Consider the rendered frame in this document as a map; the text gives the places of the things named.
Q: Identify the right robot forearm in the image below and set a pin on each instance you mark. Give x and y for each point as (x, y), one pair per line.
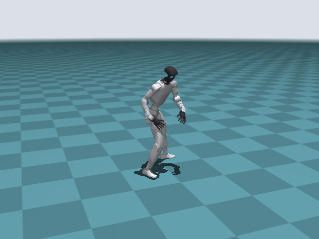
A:
(146, 110)

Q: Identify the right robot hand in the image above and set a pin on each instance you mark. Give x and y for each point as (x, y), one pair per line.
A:
(157, 122)

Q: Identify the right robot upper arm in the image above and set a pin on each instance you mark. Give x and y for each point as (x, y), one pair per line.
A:
(154, 89)

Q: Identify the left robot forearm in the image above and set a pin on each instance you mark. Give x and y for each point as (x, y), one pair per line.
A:
(181, 106)

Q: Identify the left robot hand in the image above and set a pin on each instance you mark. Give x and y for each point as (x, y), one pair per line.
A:
(182, 116)

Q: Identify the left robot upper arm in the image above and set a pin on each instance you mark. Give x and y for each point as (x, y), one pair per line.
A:
(176, 98)

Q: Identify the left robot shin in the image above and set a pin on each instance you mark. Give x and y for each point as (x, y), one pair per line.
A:
(164, 146)

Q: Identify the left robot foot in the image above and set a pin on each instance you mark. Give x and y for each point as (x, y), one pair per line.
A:
(163, 156)

